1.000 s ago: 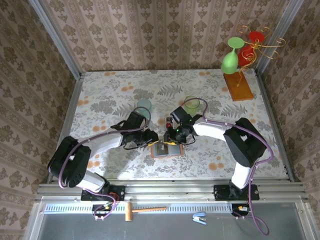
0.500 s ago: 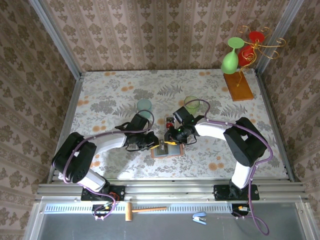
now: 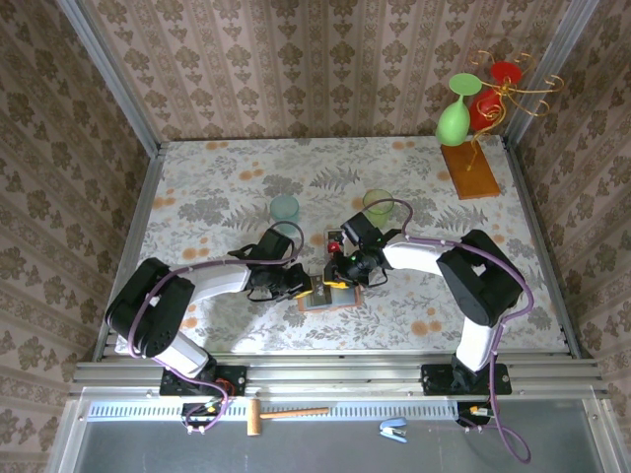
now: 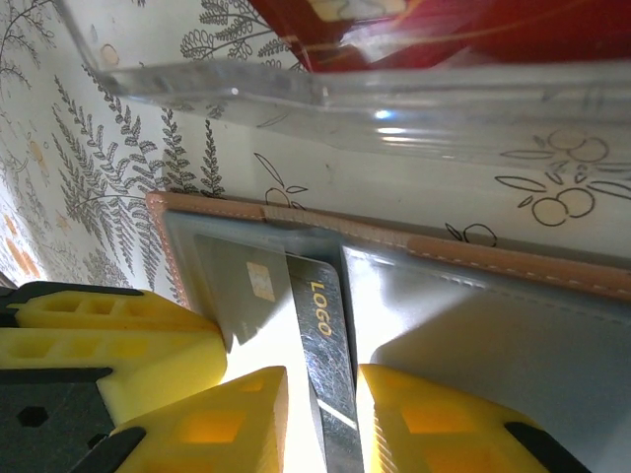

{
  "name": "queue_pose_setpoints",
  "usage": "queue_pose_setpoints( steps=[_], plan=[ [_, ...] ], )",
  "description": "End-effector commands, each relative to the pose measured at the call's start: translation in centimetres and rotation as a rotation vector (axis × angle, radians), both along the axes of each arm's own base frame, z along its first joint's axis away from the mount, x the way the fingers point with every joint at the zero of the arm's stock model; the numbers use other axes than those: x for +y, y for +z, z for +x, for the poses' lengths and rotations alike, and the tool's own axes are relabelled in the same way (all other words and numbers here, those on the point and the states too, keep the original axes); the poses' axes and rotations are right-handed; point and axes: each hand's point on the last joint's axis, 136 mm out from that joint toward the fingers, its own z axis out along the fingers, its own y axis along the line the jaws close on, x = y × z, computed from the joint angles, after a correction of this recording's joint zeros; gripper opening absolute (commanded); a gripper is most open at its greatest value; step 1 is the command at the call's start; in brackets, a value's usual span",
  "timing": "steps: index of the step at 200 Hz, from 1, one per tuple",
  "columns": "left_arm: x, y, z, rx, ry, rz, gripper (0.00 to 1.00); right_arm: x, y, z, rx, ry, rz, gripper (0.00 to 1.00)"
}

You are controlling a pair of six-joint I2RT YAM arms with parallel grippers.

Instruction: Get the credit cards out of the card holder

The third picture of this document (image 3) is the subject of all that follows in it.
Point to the wooden tray box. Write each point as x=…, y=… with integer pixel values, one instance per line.
x=347, y=298

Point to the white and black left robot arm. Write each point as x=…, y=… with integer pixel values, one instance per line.
x=222, y=278

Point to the teal plastic cup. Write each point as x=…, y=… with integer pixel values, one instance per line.
x=285, y=209

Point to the red wine glass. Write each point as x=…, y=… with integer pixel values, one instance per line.
x=508, y=73

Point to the dark glossy card red emblem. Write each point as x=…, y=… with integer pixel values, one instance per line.
x=334, y=245

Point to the black left wiring connector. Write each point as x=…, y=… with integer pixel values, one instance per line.
x=197, y=414

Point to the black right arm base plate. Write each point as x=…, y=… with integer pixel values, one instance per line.
x=434, y=379

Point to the green plastic cup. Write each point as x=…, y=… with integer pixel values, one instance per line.
x=378, y=204

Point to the black wiring connector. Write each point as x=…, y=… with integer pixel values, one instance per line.
x=197, y=414
x=473, y=413

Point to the long aluminium mounting rail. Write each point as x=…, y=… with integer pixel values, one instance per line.
x=335, y=374

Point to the aluminium table side rail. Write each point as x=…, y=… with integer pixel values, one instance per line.
x=143, y=222
x=532, y=222

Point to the black right wiring connector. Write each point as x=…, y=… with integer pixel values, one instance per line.
x=473, y=413

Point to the grey metal panel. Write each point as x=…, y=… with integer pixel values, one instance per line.
x=320, y=453

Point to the aluminium frame post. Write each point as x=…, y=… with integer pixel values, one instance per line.
x=552, y=64
x=108, y=74

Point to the wooden mallet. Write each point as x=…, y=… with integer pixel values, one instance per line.
x=254, y=416

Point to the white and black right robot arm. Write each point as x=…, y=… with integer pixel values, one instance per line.
x=414, y=256

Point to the green wine glass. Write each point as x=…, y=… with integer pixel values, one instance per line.
x=453, y=125

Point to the blue stapler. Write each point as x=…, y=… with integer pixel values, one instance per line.
x=392, y=426

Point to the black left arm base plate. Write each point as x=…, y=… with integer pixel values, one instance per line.
x=239, y=379

